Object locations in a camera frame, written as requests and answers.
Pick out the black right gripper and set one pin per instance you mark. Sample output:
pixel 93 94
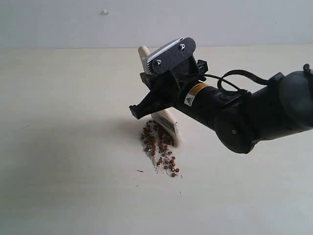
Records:
pixel 164 88

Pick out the brown beads and white powder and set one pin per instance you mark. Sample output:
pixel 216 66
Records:
pixel 158 146

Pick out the white wall plug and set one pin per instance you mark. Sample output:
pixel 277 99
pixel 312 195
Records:
pixel 104 12

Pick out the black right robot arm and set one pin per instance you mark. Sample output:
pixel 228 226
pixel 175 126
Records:
pixel 240 119

